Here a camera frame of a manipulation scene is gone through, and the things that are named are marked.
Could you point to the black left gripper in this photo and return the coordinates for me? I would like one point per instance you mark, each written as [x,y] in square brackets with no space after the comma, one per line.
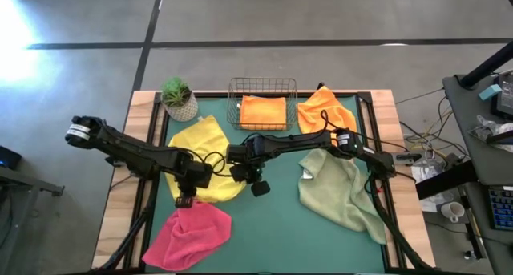
[196,176]

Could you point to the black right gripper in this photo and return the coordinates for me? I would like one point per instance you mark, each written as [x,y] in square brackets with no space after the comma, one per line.
[248,154]

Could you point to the pink microfiber towel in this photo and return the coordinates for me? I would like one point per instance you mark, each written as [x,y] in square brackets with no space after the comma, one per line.
[186,237]

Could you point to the yellow microfiber towel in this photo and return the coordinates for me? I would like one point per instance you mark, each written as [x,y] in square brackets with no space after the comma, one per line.
[200,138]

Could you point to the orange microfiber towel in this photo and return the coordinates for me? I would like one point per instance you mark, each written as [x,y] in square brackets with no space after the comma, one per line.
[262,112]
[320,106]

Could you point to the light green microfiber towel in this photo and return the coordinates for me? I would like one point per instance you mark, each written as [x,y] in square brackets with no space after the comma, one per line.
[336,191]

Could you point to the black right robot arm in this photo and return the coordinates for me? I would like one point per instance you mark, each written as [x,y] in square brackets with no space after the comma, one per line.
[300,140]

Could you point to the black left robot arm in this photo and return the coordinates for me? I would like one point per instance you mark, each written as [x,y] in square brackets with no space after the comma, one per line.
[136,152]

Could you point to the green table mat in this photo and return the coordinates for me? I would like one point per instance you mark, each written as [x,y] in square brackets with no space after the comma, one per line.
[272,235]

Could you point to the succulent in white patterned pot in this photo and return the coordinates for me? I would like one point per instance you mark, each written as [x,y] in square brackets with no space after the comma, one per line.
[180,106]

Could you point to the black metal stand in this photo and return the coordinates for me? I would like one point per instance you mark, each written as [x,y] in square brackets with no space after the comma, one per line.
[40,188]

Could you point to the black device with blue light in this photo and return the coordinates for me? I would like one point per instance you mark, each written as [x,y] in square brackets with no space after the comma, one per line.
[10,158]

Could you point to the black desk foot bar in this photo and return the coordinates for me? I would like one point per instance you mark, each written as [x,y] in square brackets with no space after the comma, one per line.
[445,180]

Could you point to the white mug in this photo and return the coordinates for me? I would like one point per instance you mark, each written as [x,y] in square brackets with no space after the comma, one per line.
[452,211]

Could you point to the grey desk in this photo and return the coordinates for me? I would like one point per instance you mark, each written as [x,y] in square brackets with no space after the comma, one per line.
[481,167]

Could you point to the crumpled clear plastic bag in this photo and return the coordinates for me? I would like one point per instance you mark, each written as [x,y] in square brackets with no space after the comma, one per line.
[487,126]

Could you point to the black keyboard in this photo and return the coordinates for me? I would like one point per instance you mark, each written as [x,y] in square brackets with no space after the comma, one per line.
[501,209]

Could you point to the small teal box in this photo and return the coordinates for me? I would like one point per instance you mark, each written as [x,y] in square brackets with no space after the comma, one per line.
[489,92]

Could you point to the black pole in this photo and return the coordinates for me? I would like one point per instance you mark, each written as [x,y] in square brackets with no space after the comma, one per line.
[489,64]

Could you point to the black aluminium table frame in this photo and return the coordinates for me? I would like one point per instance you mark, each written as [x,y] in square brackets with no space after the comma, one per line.
[388,263]

